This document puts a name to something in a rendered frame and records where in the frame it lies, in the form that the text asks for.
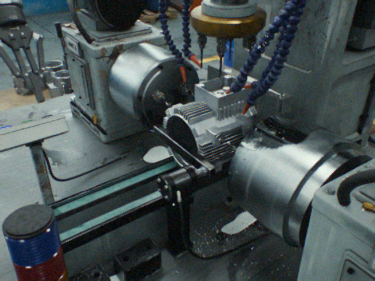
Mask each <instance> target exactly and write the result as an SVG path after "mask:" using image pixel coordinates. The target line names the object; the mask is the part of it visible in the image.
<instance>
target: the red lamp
mask: <svg viewBox="0 0 375 281"><path fill-rule="evenodd" d="M12 263H13V267H14V269H15V271H16V273H15V274H16V276H17V279H18V281H58V280H59V279H60V277H61V275H62V274H63V273H64V270H65V268H66V262H65V259H64V254H63V249H62V244H60V248H59V250H58V251H57V252H56V254H55V255H54V256H52V257H51V258H50V259H48V260H47V261H45V262H42V263H41V264H37V265H36V266H20V265H19V266H18V265H17V264H15V263H14V262H13V261H12Z"/></svg>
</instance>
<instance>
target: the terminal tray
mask: <svg viewBox="0 0 375 281"><path fill-rule="evenodd" d="M227 76H229V78H227ZM227 76H223V77H221V78H215V79H212V80H208V81H206V82H202V83H201V84H202V86H200V84H195V99H196V100H198V101H199V100H200V101H202V102H204V104H205V103H206V105H208V106H210V108H212V111H214V116H215V118H216V120H217V121H220V122H221V121H222V120H225V118H227V119H228V117H229V116H230V117H231V118H232V116H236V114H237V115H239V113H241V114H242V112H243V111H244V106H245V105H246V99H247V98H248V94H249V93H250V92H251V91H252V88H243V89H242V90H241V91H239V92H237V93H230V94H226V91H227V90H228V89H229V88H230V85H231V83H234V82H235V81H236V79H237V78H235V77H232V76H230V75H227ZM217 94H220V95H217Z"/></svg>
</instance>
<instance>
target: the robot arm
mask: <svg viewBox="0 0 375 281"><path fill-rule="evenodd" d="M22 9H23V3H22V0H0V56H1V58H2V59H3V61H4V62H5V63H6V65H7V67H8V68H9V69H10V70H11V72H12V73H13V75H14V76H15V77H16V78H23V79H24V80H25V82H26V84H27V87H28V90H33V93H34V95H35V98H36V100H37V103H38V104H39V103H42V102H44V101H45V100H46V99H45V98H44V95H43V92H42V88H43V87H44V83H43V82H42V79H41V76H40V74H42V73H44V72H45V71H46V65H45V61H44V49H43V40H44V35H43V34H40V35H38V34H36V33H34V32H33V30H32V29H31V28H30V27H29V25H28V23H27V20H26V18H25V15H24V13H23V11H22ZM31 37H33V40H34V42H36V46H37V57H38V64H39V69H38V67H37V64H36V62H35V60H34V57H33V54H32V52H31V49H30V43H31ZM1 42H2V43H4V44H5V45H6V46H7V47H9V48H11V50H12V52H13V54H14V56H15V59H16V62H17V65H18V66H19V68H20V70H21V72H20V71H19V70H18V68H17V66H16V65H15V64H14V63H13V61H12V59H11V58H10V57H9V56H8V55H7V53H6V51H5V50H4V49H3V48H2V43H1ZM20 48H21V49H23V50H24V52H25V54H26V57H27V60H28V62H29V65H30V68H31V70H32V72H33V75H32V76H30V75H29V73H28V71H27V67H26V66H25V62H24V60H23V57H22V55H21V52H20Z"/></svg>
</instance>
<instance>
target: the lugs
mask: <svg viewBox="0 0 375 281"><path fill-rule="evenodd" d="M174 108H175V107H171V108H168V109H167V110H166V111H165V113H166V115H167V117H168V118H169V116H171V115H172V114H173V112H174ZM246 114H247V117H249V118H250V117H252V116H256V114H258V113H257V111H256V108H255V107H254V106H251V107H250V108H249V110H247V112H246ZM192 132H193V133H194V135H195V137H196V138H198V137H200V136H202V135H203V134H205V133H206V132H205V130H204V128H203V126H202V125H199V126H196V127H193V128H192ZM167 151H168V153H169V156H172V154H171V151H170V150H169V147H168V148H167Z"/></svg>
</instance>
